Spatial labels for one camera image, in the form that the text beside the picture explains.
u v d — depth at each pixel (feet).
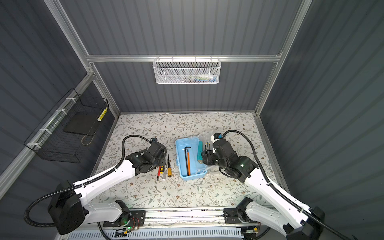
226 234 2.32
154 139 2.44
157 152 2.07
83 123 2.54
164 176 2.88
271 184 1.46
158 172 2.92
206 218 2.47
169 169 2.94
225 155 1.75
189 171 2.91
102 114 2.67
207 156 2.10
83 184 1.42
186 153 3.16
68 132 2.39
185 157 3.14
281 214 1.28
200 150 2.96
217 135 2.15
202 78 3.00
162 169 2.90
